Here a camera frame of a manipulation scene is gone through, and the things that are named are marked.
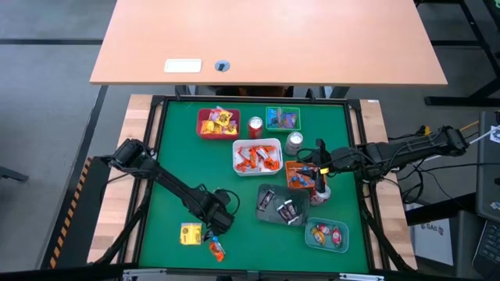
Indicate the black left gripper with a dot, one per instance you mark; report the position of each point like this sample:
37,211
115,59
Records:
220,216

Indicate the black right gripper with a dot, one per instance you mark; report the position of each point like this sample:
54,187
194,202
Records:
341,160

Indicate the blue lollipop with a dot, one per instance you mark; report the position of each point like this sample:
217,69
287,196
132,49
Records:
306,183
215,238
295,181

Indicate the Hershey's chocolate bar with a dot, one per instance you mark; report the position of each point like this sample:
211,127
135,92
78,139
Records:
266,200
292,208
282,212

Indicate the red strawberry candy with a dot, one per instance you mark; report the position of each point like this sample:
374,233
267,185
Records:
325,228
336,237

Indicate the orange Reese's candy pack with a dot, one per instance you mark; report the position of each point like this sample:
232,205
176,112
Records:
267,149
245,153
272,164
262,158
217,253
254,158
243,167

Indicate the yellow Sour Patch pack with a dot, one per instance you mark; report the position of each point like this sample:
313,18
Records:
208,128
190,234
212,115
229,130
223,118

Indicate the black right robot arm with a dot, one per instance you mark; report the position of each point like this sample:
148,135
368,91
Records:
410,148

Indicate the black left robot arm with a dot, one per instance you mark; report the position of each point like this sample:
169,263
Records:
172,187

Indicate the orange wrapped hard candy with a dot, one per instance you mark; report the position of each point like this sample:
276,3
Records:
318,236

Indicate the orange plastic basket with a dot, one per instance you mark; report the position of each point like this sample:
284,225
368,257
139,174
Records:
291,166

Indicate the red Coca-Cola can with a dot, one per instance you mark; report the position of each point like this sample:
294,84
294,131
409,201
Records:
324,200

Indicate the silver diet soda can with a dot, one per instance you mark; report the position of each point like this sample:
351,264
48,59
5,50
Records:
293,143

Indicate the white plastic bin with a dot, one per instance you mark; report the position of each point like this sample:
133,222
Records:
258,174

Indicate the grey translucent plastic bin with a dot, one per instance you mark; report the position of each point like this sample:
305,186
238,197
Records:
265,216

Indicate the green plastic basket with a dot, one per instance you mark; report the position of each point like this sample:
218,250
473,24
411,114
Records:
291,110

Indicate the orange Fanta can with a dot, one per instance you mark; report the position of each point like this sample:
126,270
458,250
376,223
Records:
255,130

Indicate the teal plastic bin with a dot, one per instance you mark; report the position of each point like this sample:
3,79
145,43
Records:
326,250

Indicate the wooden side plank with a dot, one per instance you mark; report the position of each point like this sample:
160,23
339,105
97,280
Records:
373,121
105,218

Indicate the red plastic bin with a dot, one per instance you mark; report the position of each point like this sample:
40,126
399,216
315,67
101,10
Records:
197,117

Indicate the white cardboard box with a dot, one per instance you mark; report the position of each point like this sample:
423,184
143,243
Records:
429,242

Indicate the light wooden desk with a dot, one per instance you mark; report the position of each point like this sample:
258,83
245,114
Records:
273,39

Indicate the grey round desk grommet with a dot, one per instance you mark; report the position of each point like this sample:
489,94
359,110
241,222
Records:
222,66

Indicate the hazard-striped black strip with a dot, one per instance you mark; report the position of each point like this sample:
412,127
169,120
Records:
66,234

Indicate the black desk leg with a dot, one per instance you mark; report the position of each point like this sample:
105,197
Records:
179,91
461,100

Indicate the white rectangular desk plate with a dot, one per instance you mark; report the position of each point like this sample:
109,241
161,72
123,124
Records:
183,66

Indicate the black flat device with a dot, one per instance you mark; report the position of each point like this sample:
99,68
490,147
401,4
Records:
490,175

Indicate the black keyboard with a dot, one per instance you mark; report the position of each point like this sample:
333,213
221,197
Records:
488,250

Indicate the black chair leg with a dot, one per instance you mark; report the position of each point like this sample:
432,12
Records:
11,173

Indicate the silver metal bracket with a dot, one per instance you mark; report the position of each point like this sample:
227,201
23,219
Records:
361,277
144,273

